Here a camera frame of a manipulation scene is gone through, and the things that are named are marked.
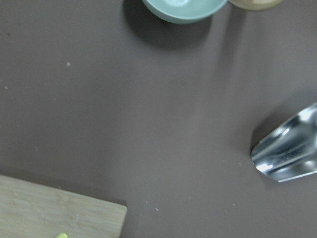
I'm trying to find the mint green bowl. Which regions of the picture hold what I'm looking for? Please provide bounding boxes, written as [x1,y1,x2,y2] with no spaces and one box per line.
[143,0,227,24]

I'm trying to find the steel ice scoop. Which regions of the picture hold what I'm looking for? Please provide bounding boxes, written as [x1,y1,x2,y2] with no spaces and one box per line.
[251,103,317,182]

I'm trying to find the wooden cup tree stand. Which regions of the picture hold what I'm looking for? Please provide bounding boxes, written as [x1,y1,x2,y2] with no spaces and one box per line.
[228,0,283,11]

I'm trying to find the yellow plastic knife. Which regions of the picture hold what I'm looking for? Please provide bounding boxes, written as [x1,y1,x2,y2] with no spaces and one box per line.
[55,233,68,238]

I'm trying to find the wooden cutting board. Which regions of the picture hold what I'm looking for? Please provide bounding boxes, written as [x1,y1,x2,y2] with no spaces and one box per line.
[0,176,127,238]

